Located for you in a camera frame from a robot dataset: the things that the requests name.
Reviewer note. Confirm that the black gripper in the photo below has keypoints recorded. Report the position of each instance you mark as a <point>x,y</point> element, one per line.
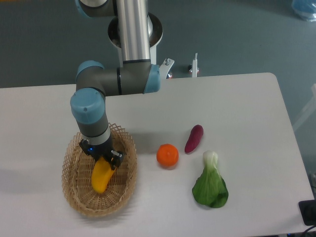
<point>105,150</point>

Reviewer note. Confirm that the yellow mango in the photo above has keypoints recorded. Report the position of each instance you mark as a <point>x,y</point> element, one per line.
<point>101,175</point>

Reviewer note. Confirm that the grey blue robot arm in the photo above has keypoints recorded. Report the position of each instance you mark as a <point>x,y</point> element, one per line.
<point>94,83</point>

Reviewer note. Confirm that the woven wicker basket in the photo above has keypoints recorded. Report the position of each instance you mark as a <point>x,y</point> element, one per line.
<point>91,187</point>

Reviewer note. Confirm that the orange tangerine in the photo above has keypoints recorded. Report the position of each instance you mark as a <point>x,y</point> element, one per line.
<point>167,155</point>

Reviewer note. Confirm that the purple sweet potato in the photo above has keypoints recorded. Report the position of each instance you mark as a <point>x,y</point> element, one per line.
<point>194,139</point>

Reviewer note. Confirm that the green bok choy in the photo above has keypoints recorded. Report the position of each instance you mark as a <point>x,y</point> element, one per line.
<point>210,188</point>

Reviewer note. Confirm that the black device at table edge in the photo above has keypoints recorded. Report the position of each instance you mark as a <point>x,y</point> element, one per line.
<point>308,211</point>

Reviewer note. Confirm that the white frame at right edge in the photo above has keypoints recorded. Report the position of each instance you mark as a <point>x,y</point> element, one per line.
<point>306,111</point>

